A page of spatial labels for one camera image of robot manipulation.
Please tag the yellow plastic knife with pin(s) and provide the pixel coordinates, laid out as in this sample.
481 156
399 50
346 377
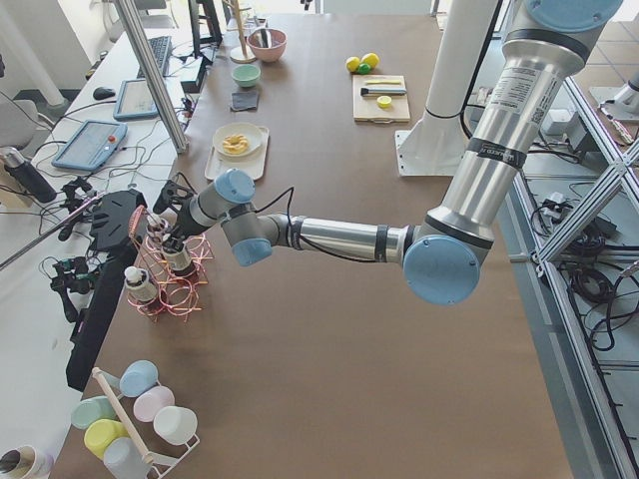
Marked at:
383 81

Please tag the tea bottle white cap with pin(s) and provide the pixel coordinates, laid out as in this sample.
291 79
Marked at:
178 257

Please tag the blue cup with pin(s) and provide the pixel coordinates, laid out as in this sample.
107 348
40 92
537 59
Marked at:
139 377

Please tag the blue teach pendant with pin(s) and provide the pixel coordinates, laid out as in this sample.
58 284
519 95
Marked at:
135 102
91 146

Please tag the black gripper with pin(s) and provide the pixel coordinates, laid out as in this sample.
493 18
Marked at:
181 223

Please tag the mint green bowl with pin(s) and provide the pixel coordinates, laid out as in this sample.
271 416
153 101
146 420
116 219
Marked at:
246 75

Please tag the yellow lemon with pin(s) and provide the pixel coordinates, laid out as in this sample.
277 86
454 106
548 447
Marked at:
352 63
371 59

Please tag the yellow lemon near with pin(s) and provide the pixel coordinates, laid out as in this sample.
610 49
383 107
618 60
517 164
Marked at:
371 59

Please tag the pink ice bowl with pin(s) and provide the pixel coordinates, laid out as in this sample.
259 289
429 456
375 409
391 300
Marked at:
272 54

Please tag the yellow cup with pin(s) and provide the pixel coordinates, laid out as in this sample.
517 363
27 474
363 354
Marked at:
101 433

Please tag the yellow lemon far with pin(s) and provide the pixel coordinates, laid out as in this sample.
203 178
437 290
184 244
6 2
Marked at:
352 63

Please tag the black thermos bottle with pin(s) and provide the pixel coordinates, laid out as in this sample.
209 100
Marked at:
18 167

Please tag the green lime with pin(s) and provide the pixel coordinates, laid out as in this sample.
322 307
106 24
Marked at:
363 68

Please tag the white cup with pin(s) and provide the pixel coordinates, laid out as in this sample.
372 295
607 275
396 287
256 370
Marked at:
175 424

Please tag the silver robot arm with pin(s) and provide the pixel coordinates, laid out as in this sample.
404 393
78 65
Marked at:
431 200

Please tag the grey folded cloth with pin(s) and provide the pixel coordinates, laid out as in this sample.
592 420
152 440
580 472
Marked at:
245 101

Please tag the copper wire bottle rack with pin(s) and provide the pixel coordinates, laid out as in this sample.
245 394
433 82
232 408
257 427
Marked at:
177 296

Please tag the green cup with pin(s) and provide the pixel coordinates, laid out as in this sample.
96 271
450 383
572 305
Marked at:
90 410

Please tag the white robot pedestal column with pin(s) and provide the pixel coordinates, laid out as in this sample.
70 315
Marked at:
435 144

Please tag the aluminium frame post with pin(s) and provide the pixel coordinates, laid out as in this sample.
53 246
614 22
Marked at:
132 24

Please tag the pink cup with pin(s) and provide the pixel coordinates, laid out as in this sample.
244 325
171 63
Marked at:
149 403

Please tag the black computer mouse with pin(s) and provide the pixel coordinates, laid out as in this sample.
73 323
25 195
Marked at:
103 93

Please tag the twisted ring donut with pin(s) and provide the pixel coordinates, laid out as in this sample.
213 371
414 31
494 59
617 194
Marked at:
235 144

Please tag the wooden cutting board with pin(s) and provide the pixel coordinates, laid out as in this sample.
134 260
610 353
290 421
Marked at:
365 109

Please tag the black keyboard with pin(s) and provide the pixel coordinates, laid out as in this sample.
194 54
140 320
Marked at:
161 48

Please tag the steel muddler black tip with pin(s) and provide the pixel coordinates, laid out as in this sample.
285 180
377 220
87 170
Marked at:
382 91

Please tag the half lemon slice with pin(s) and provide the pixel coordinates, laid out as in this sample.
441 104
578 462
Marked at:
384 102

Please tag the grey cup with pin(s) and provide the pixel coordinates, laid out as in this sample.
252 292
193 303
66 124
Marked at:
123 460

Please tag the white cup rack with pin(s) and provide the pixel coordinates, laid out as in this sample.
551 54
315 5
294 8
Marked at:
162 456

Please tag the wooden cup tree stand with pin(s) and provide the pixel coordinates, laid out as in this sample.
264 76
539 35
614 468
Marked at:
241 54

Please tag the cream serving tray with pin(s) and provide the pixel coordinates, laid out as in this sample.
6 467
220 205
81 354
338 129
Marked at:
251 160

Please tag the white round plate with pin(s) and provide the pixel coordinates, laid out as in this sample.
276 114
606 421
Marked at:
251 131

